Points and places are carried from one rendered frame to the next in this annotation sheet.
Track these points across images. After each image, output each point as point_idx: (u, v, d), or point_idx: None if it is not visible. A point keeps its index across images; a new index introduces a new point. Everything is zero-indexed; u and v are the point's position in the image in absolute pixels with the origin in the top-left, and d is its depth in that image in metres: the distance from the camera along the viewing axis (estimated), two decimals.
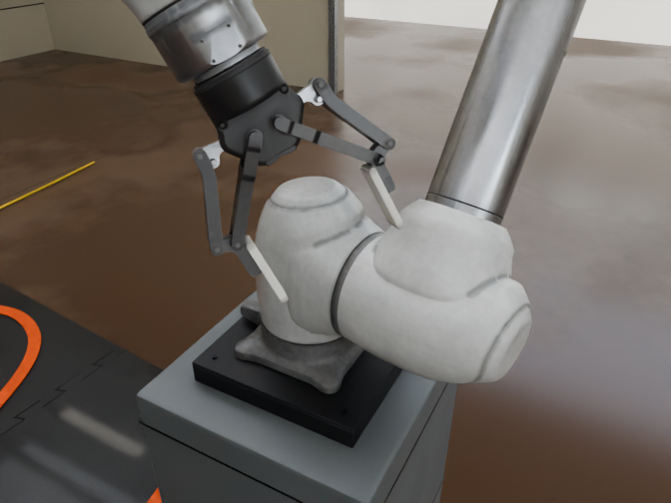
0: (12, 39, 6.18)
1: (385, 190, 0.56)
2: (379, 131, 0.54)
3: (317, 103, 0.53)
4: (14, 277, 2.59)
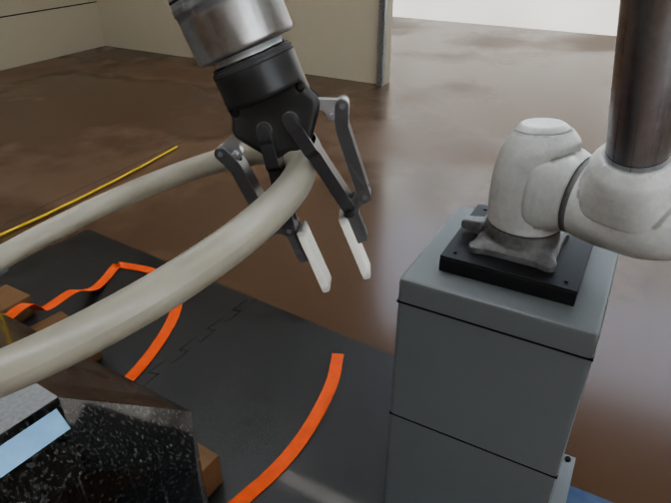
0: (68, 36, 6.52)
1: None
2: None
3: (242, 151, 0.54)
4: (139, 243, 2.93)
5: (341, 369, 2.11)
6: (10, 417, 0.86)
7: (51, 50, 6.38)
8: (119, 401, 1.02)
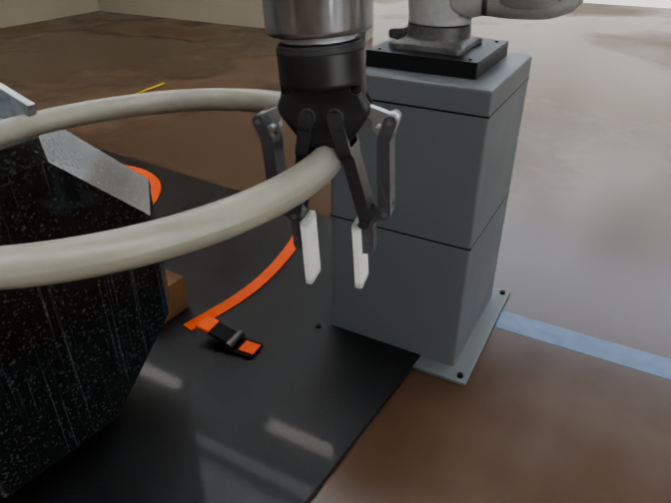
0: None
1: (311, 233, 0.59)
2: None
3: (280, 125, 0.53)
4: (123, 151, 3.11)
5: None
6: None
7: (46, 12, 6.56)
8: (81, 140, 1.21)
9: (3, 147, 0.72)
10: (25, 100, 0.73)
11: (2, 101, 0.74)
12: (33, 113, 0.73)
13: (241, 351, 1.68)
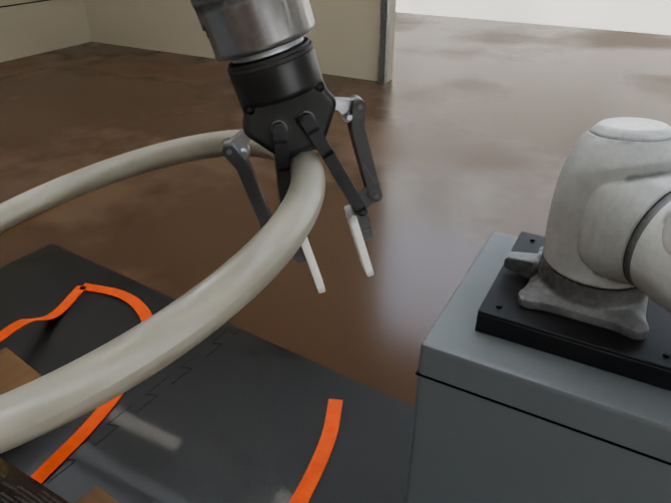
0: (52, 31, 6.16)
1: None
2: None
3: (247, 149, 0.52)
4: (109, 259, 2.57)
5: (339, 420, 1.75)
6: None
7: (33, 46, 6.02)
8: None
9: None
10: None
11: None
12: None
13: None
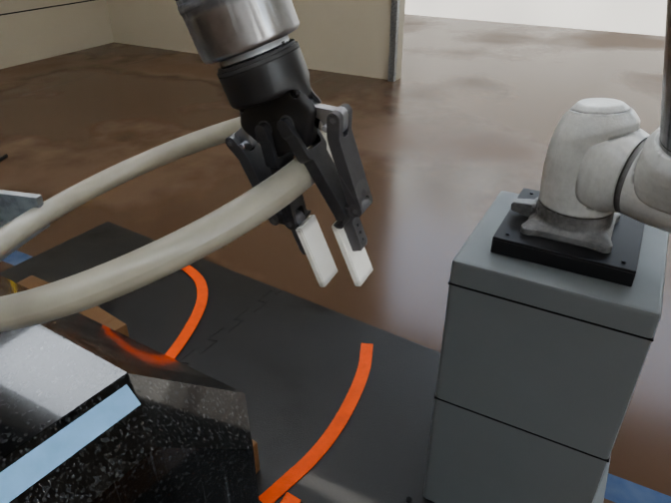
0: (78, 32, 6.51)
1: (319, 237, 0.60)
2: None
3: (254, 141, 0.55)
4: (160, 235, 2.92)
5: (371, 358, 2.10)
6: (82, 392, 0.85)
7: (61, 46, 6.37)
8: (180, 380, 1.02)
9: (26, 241, 0.77)
10: (31, 195, 0.79)
11: (7, 205, 0.80)
12: (41, 204, 0.79)
13: None
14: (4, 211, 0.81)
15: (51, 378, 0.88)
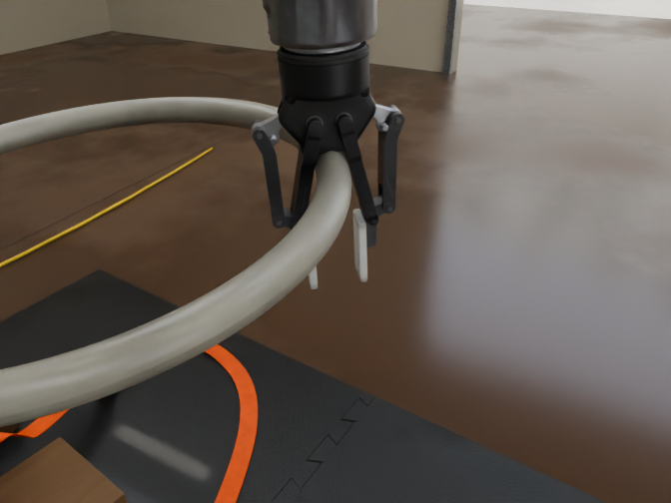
0: (69, 18, 5.57)
1: None
2: None
3: (276, 135, 0.51)
4: (175, 291, 1.98)
5: None
6: None
7: (49, 34, 5.43)
8: None
9: None
10: None
11: None
12: None
13: None
14: None
15: None
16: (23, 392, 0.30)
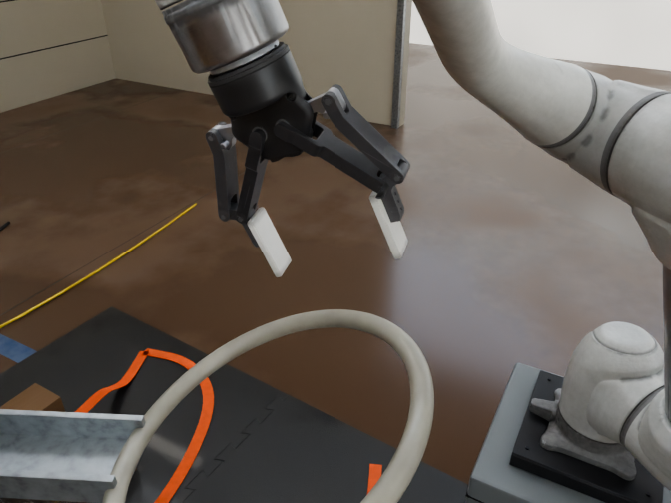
0: (79, 70, 6.48)
1: (269, 229, 0.61)
2: None
3: (234, 141, 0.54)
4: (164, 322, 2.89)
5: None
6: None
7: (62, 86, 6.34)
8: None
9: (138, 461, 0.88)
10: (135, 417, 0.89)
11: (112, 426, 0.90)
12: (144, 422, 0.90)
13: None
14: (108, 431, 0.91)
15: None
16: None
